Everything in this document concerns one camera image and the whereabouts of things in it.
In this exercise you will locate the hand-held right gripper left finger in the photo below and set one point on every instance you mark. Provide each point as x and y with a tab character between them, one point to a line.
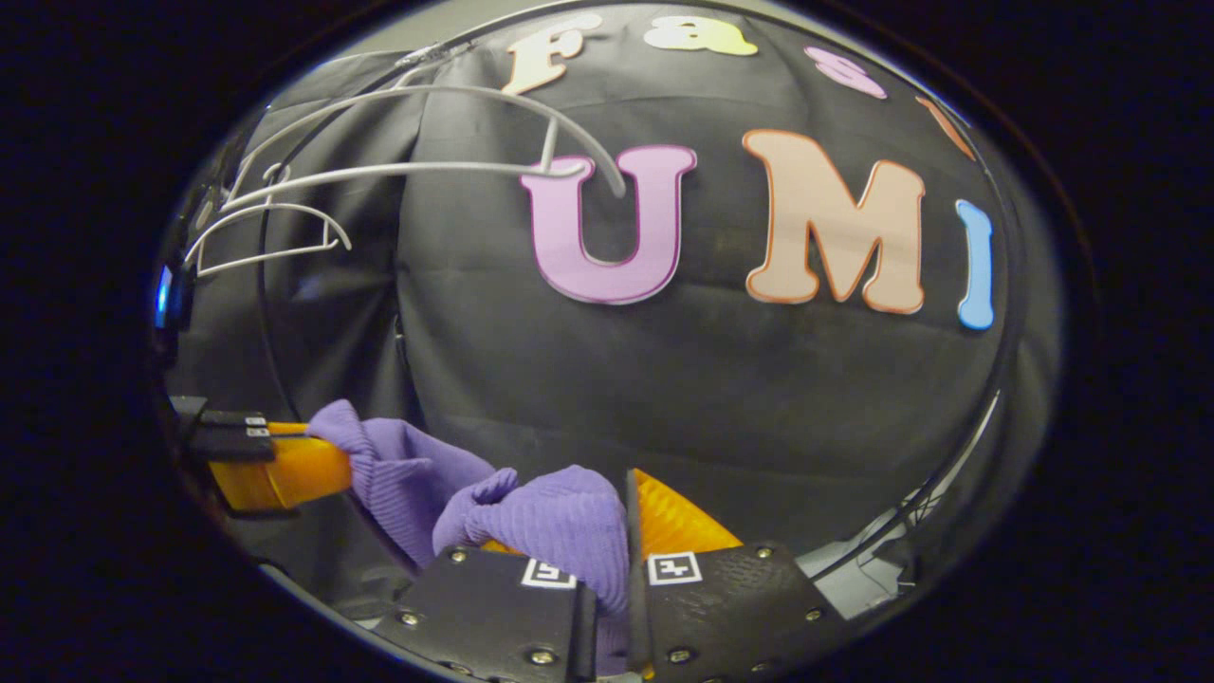
484	617

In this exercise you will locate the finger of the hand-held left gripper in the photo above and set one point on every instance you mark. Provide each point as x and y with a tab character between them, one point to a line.
228	419
285	474

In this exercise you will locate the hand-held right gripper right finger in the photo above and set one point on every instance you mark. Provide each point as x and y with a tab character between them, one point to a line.
634	541

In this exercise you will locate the purple shirt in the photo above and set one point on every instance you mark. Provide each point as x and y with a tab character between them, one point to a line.
560	522

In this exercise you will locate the white clothes hanger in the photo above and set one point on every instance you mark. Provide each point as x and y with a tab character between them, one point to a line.
560	171
332	245

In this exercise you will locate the black clothes rack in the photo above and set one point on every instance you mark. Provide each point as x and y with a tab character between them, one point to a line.
1017	285

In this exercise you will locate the black device stand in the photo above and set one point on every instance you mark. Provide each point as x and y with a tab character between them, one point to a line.
182	304

